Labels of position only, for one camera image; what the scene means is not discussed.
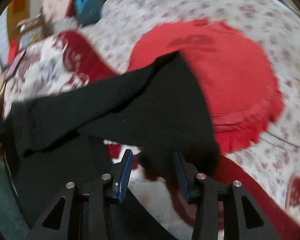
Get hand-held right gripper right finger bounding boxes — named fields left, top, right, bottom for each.
left=173, top=151, right=280, bottom=240

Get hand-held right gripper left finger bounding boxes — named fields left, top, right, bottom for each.
left=25, top=149, right=134, bottom=240

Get black pants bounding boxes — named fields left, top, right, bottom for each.
left=4, top=51, right=222, bottom=240

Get red heart-shaped ruffled pillow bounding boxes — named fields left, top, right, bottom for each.
left=127, top=19, right=284, bottom=153

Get red and white floral blanket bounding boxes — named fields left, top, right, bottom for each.
left=2, top=30, right=300, bottom=240

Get blue plastic bag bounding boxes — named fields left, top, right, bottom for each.
left=74, top=0, right=105, bottom=25

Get white small-flower quilt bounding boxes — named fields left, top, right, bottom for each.
left=100, top=0, right=300, bottom=205

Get pink floral pillow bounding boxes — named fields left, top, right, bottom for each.
left=41, top=0, right=78, bottom=30

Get picture frame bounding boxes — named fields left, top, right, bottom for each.
left=17, top=17, right=45, bottom=48

